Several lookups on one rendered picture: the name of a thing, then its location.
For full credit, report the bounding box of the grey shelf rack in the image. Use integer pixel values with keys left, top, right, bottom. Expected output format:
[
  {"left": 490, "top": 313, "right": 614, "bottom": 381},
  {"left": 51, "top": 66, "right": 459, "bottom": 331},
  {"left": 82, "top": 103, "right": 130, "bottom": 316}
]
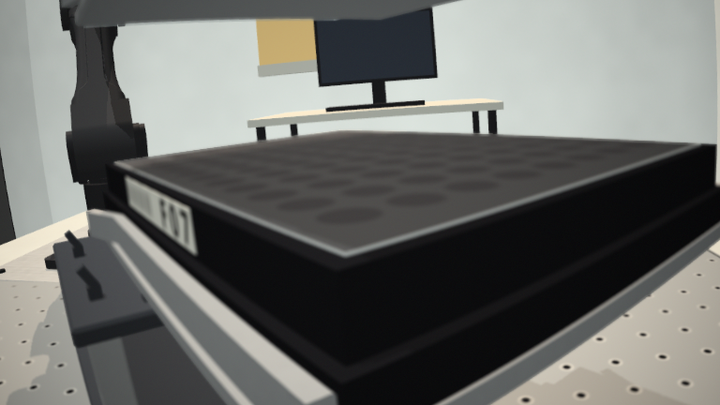
[{"left": 61, "top": 0, "right": 720, "bottom": 405}]

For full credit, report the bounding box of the black microplate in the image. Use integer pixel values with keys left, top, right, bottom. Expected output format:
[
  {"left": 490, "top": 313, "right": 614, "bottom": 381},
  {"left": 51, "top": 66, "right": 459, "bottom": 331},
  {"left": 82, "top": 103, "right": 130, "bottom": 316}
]
[{"left": 103, "top": 130, "right": 720, "bottom": 405}]

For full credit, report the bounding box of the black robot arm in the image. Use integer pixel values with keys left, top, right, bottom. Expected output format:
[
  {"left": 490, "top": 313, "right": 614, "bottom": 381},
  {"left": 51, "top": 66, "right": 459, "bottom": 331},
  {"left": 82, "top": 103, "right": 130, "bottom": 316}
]
[{"left": 59, "top": 0, "right": 148, "bottom": 211}]

